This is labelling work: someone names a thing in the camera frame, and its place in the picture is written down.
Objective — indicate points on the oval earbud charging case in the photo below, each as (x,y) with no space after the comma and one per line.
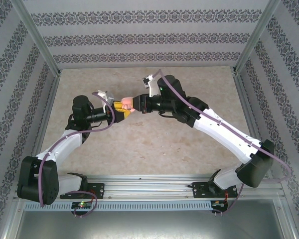
(126,100)

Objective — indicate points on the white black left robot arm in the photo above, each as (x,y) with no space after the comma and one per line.
(37,179)

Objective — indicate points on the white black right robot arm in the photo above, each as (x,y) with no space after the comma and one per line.
(219,134)

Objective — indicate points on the small circuit board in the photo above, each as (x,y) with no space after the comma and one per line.
(82,205)
(219,203)

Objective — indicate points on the grey metal sheet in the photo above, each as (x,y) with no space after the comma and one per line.
(149,226)

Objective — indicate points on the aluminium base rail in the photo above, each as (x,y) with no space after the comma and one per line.
(152,189)

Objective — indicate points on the aluminium frame side rail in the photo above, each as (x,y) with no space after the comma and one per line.
(250,112)

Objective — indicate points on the aluminium frame post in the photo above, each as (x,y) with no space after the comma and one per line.
(38,37)
(256,37)

